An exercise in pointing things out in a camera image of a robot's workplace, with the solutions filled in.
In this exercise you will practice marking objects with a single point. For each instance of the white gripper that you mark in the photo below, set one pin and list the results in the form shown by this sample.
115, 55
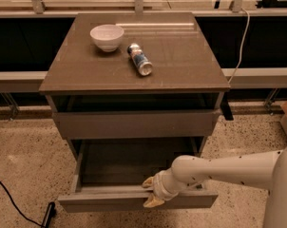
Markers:
160, 186

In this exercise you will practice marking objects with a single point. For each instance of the grey drawer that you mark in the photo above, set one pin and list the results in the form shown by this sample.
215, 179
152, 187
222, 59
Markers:
129, 125
109, 173

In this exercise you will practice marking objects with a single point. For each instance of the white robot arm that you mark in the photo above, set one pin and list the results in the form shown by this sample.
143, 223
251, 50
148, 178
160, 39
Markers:
267, 170

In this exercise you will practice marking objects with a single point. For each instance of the grey top drawer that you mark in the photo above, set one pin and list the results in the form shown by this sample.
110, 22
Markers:
129, 125

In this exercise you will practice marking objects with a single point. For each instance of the grey drawer cabinet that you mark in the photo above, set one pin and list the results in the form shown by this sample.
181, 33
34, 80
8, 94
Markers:
185, 73

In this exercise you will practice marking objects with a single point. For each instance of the black plug device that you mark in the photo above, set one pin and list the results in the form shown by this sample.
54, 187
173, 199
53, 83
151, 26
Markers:
49, 215

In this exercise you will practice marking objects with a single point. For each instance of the blue silver drink can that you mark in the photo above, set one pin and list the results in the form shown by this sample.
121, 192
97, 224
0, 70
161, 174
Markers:
141, 63

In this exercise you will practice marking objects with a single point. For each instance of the white ceramic bowl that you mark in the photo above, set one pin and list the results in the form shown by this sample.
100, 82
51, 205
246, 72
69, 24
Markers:
107, 37

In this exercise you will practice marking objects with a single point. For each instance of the metal railing frame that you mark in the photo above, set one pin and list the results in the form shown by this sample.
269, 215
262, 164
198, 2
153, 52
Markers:
248, 37

